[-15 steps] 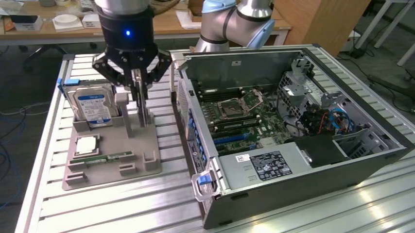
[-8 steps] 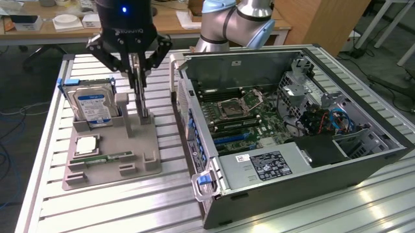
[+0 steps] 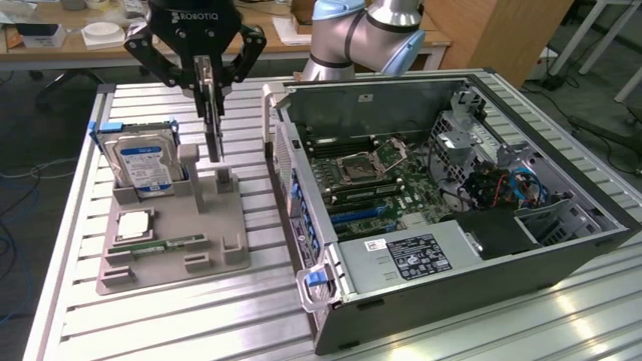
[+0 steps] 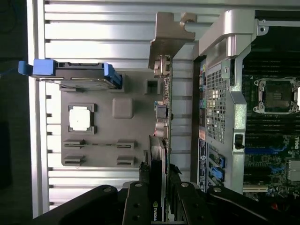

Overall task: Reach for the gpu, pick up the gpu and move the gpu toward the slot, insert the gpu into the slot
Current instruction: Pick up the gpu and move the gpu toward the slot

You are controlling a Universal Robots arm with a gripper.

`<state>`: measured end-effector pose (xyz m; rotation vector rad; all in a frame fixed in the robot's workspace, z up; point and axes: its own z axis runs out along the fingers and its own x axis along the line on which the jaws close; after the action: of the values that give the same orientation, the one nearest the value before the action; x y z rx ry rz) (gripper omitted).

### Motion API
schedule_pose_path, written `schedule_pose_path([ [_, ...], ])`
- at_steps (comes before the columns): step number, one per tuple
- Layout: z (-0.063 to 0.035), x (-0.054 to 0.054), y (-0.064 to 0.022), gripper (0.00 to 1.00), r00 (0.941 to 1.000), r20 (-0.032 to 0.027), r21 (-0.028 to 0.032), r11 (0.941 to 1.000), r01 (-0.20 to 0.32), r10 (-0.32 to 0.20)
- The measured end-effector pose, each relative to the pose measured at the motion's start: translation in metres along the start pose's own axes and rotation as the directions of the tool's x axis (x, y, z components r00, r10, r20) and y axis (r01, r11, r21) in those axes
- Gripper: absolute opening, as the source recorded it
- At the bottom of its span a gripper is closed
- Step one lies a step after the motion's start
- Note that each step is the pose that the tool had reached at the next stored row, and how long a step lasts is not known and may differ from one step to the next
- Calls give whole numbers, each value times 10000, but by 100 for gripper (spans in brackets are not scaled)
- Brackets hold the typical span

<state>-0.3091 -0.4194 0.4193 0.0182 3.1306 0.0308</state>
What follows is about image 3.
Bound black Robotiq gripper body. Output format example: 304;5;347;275
148;0;242;72

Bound black RAM slot row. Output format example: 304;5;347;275
300;131;378;159

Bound wooden desk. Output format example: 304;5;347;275
0;0;452;82

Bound white open box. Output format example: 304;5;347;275
272;17;315;46

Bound white box with round top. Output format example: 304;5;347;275
80;22;131;50

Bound brown cardboard box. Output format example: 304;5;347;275
291;0;318;35

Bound black chair base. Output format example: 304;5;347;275
29;66;107;110

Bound white box with black lid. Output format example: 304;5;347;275
15;23;67;49

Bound blue card retention clips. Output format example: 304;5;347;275
288;171;322;260

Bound metal socket cover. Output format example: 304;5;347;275
370;137;410;170

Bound silver CPU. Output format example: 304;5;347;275
115;211;151;241

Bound metal disk bay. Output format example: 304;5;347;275
428;89;508;181

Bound wooden cabinet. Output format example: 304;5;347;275
426;0;575;87

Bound green RAM stick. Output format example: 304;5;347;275
107;233;208;255

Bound grey parts rack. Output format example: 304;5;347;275
95;142;252;296

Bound black floor power adapter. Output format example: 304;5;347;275
539;73;569;91

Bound grey power supply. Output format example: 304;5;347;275
338;220;486;294

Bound open black PC case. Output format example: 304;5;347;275
260;73;642;356

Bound hard disk with blue frame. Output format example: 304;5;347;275
88;117;180;199

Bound blue floor cable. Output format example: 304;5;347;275
0;161;44;324

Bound red wire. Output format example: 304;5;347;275
488;176;503;208

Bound grey handle with blue latch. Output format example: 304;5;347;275
295;261;338;313

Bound blue wire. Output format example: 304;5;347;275
508;168;551;208

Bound white table frame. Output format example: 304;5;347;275
548;0;642;102

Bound grey metal bracket cage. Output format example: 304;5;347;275
514;195;603;245

